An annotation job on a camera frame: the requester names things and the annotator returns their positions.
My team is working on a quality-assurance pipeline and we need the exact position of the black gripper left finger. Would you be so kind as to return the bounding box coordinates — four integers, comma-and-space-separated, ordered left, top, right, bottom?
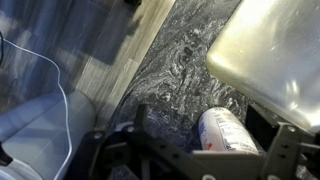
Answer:
64, 103, 214, 180

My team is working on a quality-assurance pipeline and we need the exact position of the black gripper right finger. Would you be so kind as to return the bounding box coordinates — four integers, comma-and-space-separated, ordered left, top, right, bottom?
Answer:
245, 103, 320, 180

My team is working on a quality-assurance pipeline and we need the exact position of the red-capped white creamer bottle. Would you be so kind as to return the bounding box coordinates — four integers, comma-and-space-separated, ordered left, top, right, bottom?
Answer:
196, 105, 260, 156

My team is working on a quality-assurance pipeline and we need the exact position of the stainless steel sink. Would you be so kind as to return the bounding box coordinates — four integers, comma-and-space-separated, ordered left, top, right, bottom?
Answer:
205, 0, 320, 134

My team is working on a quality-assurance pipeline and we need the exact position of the gray trash bin with liner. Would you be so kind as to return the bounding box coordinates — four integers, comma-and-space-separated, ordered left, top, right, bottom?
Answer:
0, 93, 66, 143

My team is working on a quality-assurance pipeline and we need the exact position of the white cable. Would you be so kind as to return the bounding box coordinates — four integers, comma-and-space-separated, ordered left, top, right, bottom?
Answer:
0, 35, 74, 180

